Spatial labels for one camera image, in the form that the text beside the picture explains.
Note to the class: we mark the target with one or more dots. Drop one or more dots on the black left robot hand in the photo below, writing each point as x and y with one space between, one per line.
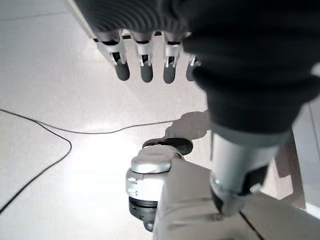
250 50

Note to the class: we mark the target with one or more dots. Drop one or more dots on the white blue medical cart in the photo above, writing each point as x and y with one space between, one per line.
310 162

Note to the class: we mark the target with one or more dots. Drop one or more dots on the silver left robot leg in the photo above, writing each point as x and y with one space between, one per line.
180 200

